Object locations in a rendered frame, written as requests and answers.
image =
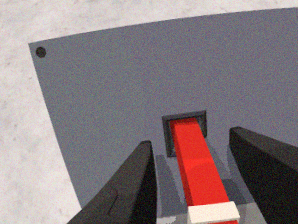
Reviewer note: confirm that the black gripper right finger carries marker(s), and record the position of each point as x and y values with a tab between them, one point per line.
270	170

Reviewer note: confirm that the grey sloped panel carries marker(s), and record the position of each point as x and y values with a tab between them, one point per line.
108	90

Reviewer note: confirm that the red square peg with white band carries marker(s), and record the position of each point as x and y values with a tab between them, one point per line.
207	200

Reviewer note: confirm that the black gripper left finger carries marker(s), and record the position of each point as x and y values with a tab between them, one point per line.
130	197

